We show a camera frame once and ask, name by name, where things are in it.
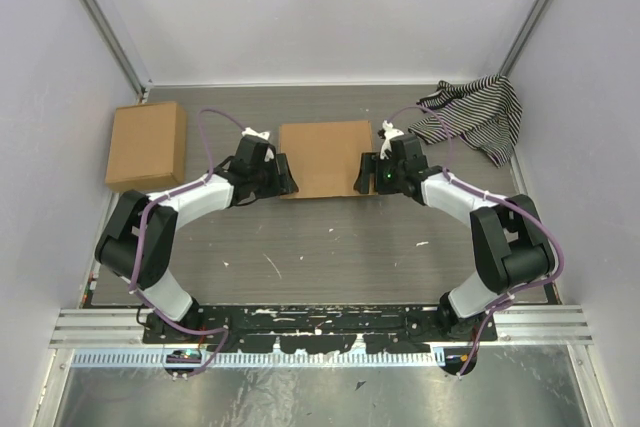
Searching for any brown cardboard box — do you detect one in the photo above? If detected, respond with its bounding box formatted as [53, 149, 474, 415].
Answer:
[279, 120, 374, 200]
[105, 102, 187, 193]

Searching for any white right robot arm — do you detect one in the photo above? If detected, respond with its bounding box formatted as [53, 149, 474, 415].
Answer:
[354, 131, 564, 342]

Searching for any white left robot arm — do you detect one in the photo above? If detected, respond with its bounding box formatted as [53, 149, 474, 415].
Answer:
[94, 134, 298, 344]

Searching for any folded brown cardboard box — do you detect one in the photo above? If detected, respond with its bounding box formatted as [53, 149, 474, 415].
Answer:
[105, 102, 187, 193]

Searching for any striped black white cloth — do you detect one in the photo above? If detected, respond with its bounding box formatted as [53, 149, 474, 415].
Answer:
[409, 75, 523, 168]

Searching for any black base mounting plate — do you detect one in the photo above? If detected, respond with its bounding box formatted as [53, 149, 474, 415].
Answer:
[139, 304, 498, 355]

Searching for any grey slotted cable duct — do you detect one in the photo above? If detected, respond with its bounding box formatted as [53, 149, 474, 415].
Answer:
[70, 347, 445, 369]

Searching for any aluminium front frame rail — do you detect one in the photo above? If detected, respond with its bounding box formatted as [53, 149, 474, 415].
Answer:
[50, 304, 593, 348]

